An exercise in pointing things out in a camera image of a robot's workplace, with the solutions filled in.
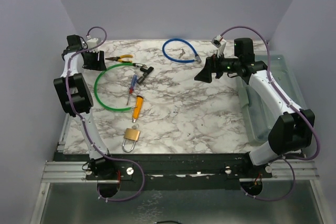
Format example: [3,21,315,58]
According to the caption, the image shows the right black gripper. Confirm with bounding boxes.
[195,50,242,83]

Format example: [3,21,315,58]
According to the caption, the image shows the blue cable lock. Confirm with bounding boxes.
[162,38,202,63]

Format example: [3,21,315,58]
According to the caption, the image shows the green cable lock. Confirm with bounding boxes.
[93,63,145,115]

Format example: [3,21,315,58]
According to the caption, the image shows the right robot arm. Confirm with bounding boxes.
[194,38,315,178]

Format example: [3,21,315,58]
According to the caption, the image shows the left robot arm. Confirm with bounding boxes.
[54,35,117,179]

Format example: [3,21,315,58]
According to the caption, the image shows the blue red screwdriver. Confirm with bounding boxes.
[126,74,138,105]

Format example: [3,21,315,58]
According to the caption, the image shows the black T-shaped tool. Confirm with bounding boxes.
[137,67,154,85]

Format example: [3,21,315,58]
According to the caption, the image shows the orange utility knife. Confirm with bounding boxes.
[132,95,144,123]

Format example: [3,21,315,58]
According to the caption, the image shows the clear plastic bin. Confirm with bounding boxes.
[236,54,307,146]

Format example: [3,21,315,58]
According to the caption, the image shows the brass padlock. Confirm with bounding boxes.
[122,124,140,153]

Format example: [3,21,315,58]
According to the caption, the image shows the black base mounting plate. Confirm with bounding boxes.
[43,153,309,191]

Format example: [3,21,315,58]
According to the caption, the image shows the yellow handled pliers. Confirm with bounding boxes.
[105,55,133,63]

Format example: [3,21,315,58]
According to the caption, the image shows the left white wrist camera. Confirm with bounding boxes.
[85,37,101,53]

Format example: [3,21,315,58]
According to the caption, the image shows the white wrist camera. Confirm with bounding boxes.
[211,35,227,57]
[85,37,101,53]

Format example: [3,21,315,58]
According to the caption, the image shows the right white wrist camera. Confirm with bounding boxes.
[211,35,227,57]

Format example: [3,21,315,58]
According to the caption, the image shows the aluminium rail frame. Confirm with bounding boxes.
[41,40,320,183]

